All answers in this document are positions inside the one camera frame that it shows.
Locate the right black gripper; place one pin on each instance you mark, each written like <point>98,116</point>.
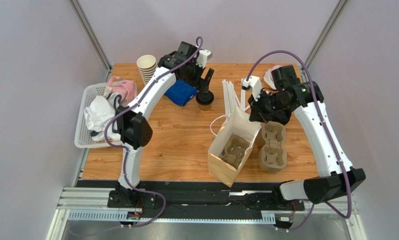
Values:
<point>258,108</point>

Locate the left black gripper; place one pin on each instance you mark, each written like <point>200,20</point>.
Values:
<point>201,84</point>

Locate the black cup lid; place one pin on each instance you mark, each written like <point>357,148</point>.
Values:
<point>205,98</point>

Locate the single brown paper cup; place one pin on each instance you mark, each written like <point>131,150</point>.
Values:
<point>204,107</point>

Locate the single pulp cup carrier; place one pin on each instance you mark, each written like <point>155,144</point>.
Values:
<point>234,151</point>

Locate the brown paper bag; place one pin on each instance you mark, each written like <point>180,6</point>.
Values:
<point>236,124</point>

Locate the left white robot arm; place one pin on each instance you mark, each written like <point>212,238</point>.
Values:
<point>186,64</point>

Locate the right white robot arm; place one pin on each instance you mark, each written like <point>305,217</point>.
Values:
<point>337,177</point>

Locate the stack of black lids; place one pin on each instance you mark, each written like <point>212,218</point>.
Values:
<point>284,118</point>

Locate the blue folded cloth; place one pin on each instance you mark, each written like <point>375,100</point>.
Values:
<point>180,93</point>

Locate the white pink mesh pouch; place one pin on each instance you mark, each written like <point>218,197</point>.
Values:
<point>268,78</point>

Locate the stack of paper cups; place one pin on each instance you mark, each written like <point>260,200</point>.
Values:
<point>147,65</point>

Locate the pink cloth item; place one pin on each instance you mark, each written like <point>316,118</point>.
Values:
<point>127,89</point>

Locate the white crumpled garment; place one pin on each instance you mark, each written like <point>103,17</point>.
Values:
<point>99,113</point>

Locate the white plastic basket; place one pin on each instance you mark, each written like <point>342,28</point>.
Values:
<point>83,138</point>

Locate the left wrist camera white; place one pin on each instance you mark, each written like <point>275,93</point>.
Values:
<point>203,57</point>

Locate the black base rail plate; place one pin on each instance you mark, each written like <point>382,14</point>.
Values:
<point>196,200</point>

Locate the right aluminium frame post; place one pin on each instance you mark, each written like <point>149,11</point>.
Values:
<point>326,31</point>

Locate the aluminium frame post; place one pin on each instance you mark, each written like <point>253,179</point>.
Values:
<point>83,19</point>
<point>326,31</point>

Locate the left aluminium frame post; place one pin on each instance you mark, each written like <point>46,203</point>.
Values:
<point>83,19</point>

